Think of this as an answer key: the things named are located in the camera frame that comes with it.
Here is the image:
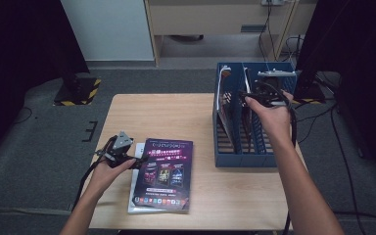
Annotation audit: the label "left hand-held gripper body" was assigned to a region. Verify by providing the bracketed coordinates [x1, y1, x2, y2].
[95, 130, 136, 169]

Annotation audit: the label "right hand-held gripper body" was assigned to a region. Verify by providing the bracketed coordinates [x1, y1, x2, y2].
[254, 69, 298, 108]

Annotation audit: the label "purple magazine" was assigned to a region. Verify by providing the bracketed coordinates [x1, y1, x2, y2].
[132, 137, 194, 212]
[243, 67, 255, 155]

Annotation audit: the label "white picture-grid book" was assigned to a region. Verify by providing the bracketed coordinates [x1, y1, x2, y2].
[127, 142, 190, 214]

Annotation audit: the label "blue plastic file rack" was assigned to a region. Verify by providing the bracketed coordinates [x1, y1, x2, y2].
[212, 62, 298, 168]

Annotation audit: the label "person's left hand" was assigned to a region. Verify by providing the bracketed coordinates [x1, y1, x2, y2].
[89, 159, 137, 194]

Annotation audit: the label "person's right hand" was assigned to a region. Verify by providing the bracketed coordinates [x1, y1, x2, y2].
[244, 91, 294, 140]

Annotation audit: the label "black yellow-striped stand base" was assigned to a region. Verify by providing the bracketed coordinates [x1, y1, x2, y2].
[292, 72, 327, 105]
[53, 72, 102, 107]

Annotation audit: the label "light wooden desk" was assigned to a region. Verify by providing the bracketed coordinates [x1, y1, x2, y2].
[143, 0, 319, 68]

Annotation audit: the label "dark curtain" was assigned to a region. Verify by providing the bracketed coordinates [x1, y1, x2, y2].
[0, 0, 91, 165]
[295, 0, 376, 177]

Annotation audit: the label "white cabinet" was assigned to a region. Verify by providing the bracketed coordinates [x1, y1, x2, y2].
[60, 0, 155, 63]

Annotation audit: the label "black desk cables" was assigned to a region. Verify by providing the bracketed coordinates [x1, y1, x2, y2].
[258, 0, 306, 63]

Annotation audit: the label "black floor cable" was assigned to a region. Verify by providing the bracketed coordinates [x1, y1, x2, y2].
[13, 107, 33, 125]
[295, 102, 376, 229]

